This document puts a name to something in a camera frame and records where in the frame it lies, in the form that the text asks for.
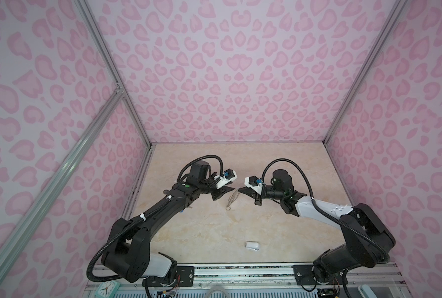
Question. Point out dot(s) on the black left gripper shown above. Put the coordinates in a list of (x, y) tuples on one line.
[(220, 192)]

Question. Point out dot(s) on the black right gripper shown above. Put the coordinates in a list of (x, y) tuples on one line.
[(251, 193)]

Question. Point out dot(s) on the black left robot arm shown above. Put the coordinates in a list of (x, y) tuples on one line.
[(127, 253)]

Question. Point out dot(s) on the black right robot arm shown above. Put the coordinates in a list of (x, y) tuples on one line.
[(367, 241)]

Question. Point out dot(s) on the small white plastic object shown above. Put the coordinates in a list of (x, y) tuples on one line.
[(252, 246)]

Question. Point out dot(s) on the teal box corner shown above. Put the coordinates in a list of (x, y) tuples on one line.
[(366, 292)]

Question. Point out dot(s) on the teal alarm clock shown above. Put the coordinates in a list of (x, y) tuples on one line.
[(107, 288)]

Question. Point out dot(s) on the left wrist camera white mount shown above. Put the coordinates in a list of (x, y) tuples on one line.
[(225, 178)]

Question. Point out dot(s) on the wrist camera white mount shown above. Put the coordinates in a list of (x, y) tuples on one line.
[(253, 181), (225, 178)]

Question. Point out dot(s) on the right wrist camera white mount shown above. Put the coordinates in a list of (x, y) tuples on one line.
[(253, 181)]

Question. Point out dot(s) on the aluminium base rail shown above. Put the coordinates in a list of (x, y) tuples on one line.
[(269, 280)]

